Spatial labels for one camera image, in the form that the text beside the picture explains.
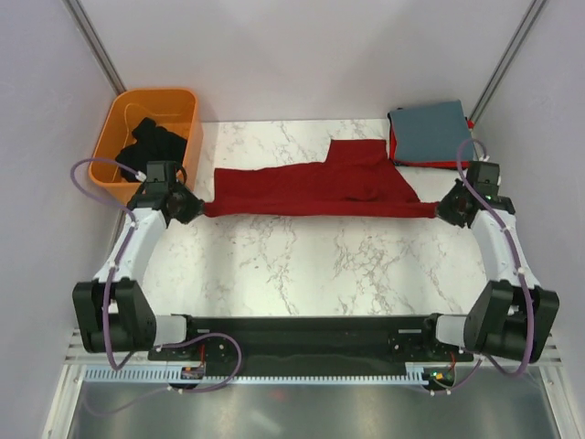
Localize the orange plastic laundry basket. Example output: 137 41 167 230
93 88 203 189

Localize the dark red t shirt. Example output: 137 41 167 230
205 139 437 219

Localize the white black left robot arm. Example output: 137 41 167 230
72 161 205 359

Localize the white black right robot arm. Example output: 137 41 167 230
418 161 559 367

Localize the black t shirt in basket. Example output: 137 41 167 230
115 118 187 173

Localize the folded grey blue t shirt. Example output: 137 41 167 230
388 100 472 169

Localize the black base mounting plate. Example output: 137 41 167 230
148 316 473 377

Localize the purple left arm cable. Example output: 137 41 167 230
69 157 147 370

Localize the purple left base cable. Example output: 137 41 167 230
84 332 246 417

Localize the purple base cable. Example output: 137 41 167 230
422 349 485 398
84 332 246 417

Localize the white slotted cable duct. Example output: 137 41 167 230
83 366 429 385

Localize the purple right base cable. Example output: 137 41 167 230
422 349 485 398

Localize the left aluminium frame post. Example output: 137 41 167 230
62 0 126 95

